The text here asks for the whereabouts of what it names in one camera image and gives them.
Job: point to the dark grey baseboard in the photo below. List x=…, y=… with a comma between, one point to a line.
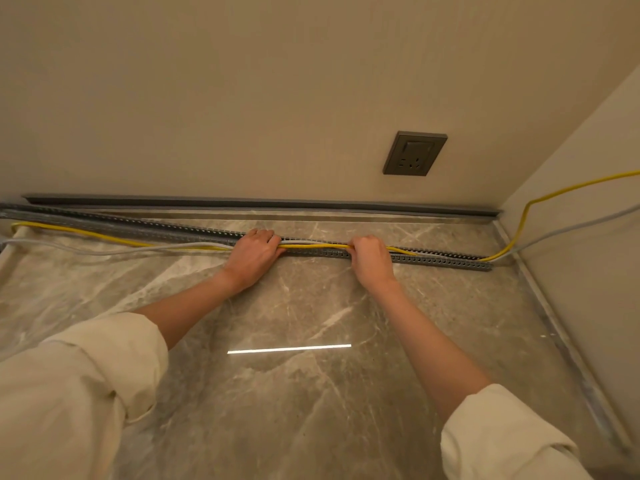
x=250, y=201

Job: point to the person's right forearm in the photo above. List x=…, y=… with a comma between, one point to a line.
x=430, y=344

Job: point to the person's right hand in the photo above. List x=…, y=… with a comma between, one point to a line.
x=371, y=264

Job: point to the person's left fingers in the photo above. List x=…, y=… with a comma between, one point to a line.
x=265, y=238

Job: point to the dark grey wall socket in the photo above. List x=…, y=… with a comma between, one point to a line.
x=414, y=153

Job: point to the white long-sleeved shirt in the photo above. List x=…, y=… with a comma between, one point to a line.
x=75, y=389

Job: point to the person's left forearm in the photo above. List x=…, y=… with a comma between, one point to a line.
x=185, y=309

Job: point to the grey metallic skirting strip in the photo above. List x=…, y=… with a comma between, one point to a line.
x=560, y=339

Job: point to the person's right fingers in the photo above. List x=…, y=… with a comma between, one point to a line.
x=367, y=242

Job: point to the person's left hand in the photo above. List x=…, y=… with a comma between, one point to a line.
x=252, y=259

